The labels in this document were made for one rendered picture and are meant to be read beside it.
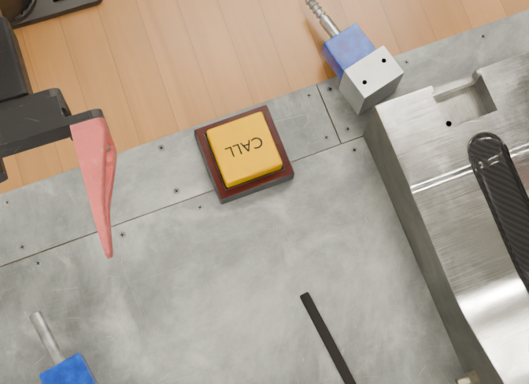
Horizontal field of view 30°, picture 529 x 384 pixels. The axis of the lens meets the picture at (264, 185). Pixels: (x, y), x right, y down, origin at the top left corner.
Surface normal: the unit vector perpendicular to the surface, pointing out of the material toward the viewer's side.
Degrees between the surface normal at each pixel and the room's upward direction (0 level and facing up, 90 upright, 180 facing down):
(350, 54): 0
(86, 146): 22
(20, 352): 0
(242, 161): 0
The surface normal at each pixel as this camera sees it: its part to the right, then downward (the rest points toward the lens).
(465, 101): 0.04, -0.25
